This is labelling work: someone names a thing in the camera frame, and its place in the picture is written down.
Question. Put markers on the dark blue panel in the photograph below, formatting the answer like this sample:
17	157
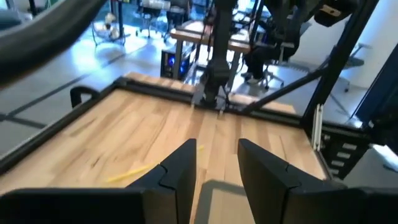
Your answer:
382	87

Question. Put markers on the office chair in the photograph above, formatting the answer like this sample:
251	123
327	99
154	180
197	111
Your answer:
152	7
275	79

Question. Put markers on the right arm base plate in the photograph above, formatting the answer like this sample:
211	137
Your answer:
197	96

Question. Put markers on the black box with tan label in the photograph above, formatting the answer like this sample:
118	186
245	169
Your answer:
331	12

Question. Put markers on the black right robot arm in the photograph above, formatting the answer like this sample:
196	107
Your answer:
219	46

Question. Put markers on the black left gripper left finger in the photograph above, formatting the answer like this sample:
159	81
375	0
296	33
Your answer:
174	186

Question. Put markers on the computer tower with blue light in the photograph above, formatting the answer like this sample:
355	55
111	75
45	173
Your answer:
171	62

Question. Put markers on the wooden background table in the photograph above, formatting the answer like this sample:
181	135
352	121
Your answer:
192	31

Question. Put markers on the thin yellow stick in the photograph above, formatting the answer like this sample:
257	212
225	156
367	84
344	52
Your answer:
136	171

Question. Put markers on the white paper sheet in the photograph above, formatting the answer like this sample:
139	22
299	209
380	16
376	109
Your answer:
387	157

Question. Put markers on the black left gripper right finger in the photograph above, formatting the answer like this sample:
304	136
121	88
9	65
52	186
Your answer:
264	180

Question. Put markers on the black metal table frame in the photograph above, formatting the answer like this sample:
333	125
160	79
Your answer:
56	127

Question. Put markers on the white strip bracket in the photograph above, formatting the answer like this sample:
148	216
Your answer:
317	127

